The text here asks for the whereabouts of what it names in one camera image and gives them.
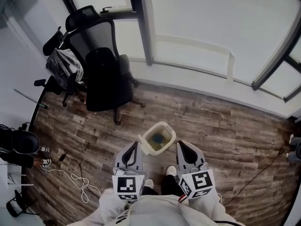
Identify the person's left forearm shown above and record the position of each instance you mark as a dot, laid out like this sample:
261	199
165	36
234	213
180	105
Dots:
109	204

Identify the person's white hoodie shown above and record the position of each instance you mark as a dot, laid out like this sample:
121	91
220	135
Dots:
160	211

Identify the beige trash bin lid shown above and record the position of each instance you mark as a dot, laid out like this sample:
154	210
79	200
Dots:
144	146

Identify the black window frame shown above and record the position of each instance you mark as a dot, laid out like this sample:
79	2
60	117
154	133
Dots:
145	25

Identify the beige trash bin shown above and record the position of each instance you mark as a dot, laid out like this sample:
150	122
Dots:
168	138

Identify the person's right white shoe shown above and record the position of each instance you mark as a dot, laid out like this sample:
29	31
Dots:
171	171

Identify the person's black trousers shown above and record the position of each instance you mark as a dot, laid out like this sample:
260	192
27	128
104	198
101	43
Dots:
169	186

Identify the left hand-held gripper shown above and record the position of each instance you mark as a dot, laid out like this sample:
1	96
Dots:
128	187

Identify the thin stick with green tip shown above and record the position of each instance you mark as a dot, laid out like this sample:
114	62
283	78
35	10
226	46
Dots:
30	99

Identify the person's right forearm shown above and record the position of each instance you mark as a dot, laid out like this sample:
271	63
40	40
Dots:
211	204

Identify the person's white shoe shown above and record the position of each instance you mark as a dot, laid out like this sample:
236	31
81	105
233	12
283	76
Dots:
149	183
171	171

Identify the person's left white shoe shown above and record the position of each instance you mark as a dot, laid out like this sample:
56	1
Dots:
149	183

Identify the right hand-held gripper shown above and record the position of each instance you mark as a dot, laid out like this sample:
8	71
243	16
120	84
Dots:
200	181

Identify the plastic-wrapped black chair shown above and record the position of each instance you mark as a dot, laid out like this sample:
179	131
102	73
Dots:
63	65

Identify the black mesh office chair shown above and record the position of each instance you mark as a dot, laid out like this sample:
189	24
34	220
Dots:
105	79

